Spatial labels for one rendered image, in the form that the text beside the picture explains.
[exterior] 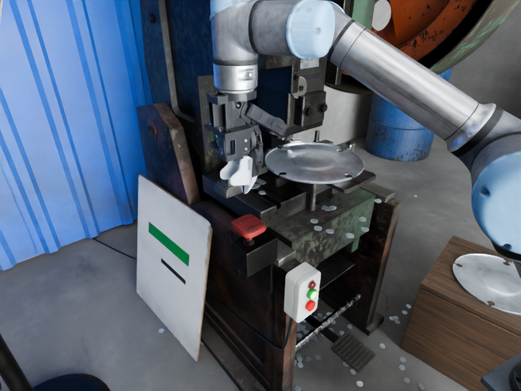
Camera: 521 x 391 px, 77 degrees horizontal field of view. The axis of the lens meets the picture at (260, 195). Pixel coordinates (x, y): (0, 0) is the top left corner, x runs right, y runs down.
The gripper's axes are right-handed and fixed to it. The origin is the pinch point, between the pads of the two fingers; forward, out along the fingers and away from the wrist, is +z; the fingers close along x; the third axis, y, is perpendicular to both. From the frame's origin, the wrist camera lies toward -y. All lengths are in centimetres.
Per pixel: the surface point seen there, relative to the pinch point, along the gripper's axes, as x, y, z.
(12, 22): -135, 20, -27
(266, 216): -8.3, -12.4, 16.9
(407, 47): -7, -66, -23
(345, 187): 5.0, -27.4, 7.2
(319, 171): -5.4, -29.3, 7.0
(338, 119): -143, -215, 58
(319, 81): -15.5, -37.5, -14.8
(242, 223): -0.7, 1.1, 9.4
